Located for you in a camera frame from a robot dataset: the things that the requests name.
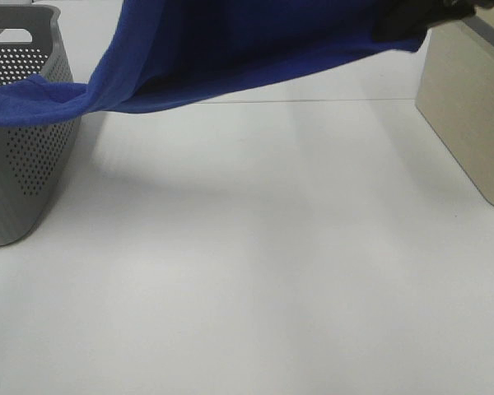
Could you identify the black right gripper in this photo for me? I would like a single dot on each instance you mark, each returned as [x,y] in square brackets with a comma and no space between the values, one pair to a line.
[400,20]

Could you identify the blue microfibre towel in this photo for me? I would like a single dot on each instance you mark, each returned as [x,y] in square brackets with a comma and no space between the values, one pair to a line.
[166,54]

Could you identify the beige plastic bin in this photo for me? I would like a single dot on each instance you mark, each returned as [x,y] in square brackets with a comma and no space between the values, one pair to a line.
[456,95]

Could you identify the grey perforated plastic basket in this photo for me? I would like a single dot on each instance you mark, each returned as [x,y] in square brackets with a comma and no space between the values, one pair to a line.
[31,158]

